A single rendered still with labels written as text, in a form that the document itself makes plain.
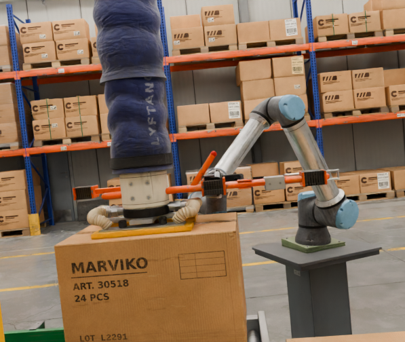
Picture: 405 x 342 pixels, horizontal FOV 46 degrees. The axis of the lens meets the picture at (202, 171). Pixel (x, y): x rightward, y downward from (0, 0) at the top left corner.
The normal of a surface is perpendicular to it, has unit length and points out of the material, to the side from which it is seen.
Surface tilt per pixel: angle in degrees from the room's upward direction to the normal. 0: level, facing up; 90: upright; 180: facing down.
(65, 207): 90
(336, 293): 90
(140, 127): 73
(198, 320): 90
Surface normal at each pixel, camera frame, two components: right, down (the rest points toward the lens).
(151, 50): 0.65, 0.05
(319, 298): 0.37, 0.01
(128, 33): 0.05, -0.21
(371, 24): 0.05, 0.07
